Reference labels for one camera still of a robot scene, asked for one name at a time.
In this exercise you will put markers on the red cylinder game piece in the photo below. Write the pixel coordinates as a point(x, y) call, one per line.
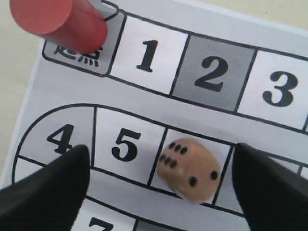
point(73, 24)

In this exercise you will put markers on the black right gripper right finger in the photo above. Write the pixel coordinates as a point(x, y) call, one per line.
point(272, 197)

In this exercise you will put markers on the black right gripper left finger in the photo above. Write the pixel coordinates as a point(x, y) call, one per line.
point(50, 198)

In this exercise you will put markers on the wooden die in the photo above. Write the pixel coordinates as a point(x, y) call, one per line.
point(189, 170)

